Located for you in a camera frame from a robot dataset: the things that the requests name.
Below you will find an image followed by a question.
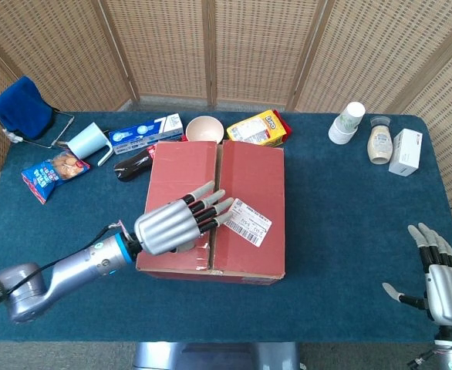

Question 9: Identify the cream bowl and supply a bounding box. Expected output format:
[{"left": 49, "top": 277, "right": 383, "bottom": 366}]
[{"left": 185, "top": 116, "right": 225, "bottom": 144}]

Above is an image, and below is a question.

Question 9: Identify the blue table cloth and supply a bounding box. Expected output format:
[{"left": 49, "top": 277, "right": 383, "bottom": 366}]
[{"left": 0, "top": 111, "right": 452, "bottom": 344}]

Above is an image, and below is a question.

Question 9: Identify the stack of paper cups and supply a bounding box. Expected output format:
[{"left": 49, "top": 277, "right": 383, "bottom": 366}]
[{"left": 328, "top": 101, "right": 366, "bottom": 146}]

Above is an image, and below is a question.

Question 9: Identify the blue cookie snack bag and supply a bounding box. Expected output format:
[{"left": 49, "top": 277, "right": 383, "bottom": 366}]
[{"left": 20, "top": 150, "right": 91, "bottom": 205}]

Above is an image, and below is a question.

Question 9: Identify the red cardboard box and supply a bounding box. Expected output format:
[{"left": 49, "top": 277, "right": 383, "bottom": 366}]
[{"left": 135, "top": 139, "right": 288, "bottom": 285}]

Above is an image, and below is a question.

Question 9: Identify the mayonnaise squeeze bottle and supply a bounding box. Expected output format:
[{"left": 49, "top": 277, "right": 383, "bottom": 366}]
[{"left": 366, "top": 115, "right": 393, "bottom": 166}]

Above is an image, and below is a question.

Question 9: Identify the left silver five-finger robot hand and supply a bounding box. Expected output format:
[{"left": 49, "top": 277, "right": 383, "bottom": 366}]
[{"left": 133, "top": 180, "right": 234, "bottom": 256}]

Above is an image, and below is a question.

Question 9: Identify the blue white toothpaste box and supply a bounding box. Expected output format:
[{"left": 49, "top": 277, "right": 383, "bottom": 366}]
[{"left": 108, "top": 113, "right": 184, "bottom": 150}]

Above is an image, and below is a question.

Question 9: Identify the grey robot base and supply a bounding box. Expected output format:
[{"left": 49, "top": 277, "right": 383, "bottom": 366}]
[{"left": 133, "top": 341, "right": 302, "bottom": 370}]

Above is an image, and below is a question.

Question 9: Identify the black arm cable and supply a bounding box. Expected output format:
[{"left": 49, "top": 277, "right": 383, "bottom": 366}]
[{"left": 8, "top": 220, "right": 125, "bottom": 300}]

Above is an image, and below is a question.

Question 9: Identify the metal wire rack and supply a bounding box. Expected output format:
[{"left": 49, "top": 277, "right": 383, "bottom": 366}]
[{"left": 0, "top": 107, "right": 76, "bottom": 150}]

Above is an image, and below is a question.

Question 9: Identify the yellow snack package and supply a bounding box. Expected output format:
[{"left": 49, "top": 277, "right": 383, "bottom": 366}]
[{"left": 225, "top": 109, "right": 288, "bottom": 148}]

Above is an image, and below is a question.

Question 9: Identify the red snack package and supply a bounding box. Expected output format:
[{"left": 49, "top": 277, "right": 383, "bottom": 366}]
[{"left": 272, "top": 109, "right": 293, "bottom": 146}]

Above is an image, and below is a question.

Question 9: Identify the light blue plastic mug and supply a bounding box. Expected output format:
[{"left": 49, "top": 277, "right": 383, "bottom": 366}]
[{"left": 66, "top": 122, "right": 114, "bottom": 167}]

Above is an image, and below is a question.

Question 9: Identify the white carton box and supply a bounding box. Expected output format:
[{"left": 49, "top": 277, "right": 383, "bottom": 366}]
[{"left": 387, "top": 128, "right": 423, "bottom": 178}]

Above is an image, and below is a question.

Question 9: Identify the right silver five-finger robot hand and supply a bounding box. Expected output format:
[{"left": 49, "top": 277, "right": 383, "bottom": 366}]
[{"left": 382, "top": 223, "right": 452, "bottom": 328}]

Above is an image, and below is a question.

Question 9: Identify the wooden woven folding screen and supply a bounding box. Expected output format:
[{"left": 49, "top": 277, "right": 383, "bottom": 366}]
[{"left": 0, "top": 0, "right": 452, "bottom": 271}]

